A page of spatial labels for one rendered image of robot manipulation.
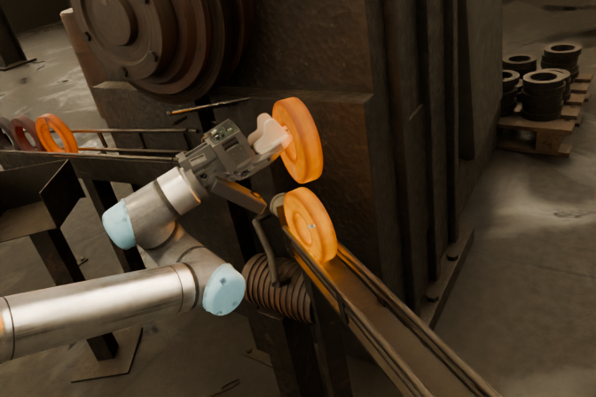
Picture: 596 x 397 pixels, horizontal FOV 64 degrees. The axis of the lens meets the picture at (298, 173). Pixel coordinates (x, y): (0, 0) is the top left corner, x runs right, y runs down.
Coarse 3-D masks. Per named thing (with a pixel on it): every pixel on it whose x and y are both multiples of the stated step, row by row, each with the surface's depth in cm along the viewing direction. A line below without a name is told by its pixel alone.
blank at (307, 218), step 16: (288, 192) 93; (304, 192) 90; (288, 208) 96; (304, 208) 88; (320, 208) 87; (288, 224) 99; (304, 224) 97; (320, 224) 86; (304, 240) 95; (320, 240) 87; (336, 240) 88; (320, 256) 90
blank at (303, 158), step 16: (272, 112) 88; (288, 112) 79; (304, 112) 79; (288, 128) 82; (304, 128) 78; (288, 144) 88; (304, 144) 78; (320, 144) 79; (288, 160) 88; (304, 160) 79; (320, 160) 80; (304, 176) 82
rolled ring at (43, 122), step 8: (40, 120) 165; (48, 120) 162; (56, 120) 163; (40, 128) 168; (48, 128) 171; (56, 128) 162; (64, 128) 163; (40, 136) 172; (48, 136) 172; (64, 136) 162; (72, 136) 164; (48, 144) 172; (56, 144) 174; (64, 144) 165; (72, 144) 165
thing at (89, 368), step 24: (24, 168) 143; (48, 168) 143; (72, 168) 143; (0, 192) 146; (24, 192) 147; (48, 192) 128; (72, 192) 141; (0, 216) 146; (24, 216) 142; (48, 216) 137; (0, 240) 132; (48, 240) 140; (48, 264) 144; (72, 264) 149; (120, 336) 174; (96, 360) 166; (120, 360) 164
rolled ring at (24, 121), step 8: (16, 120) 174; (24, 120) 173; (32, 120) 174; (16, 128) 178; (32, 128) 172; (16, 136) 181; (24, 136) 183; (32, 136) 174; (24, 144) 183; (40, 144) 174
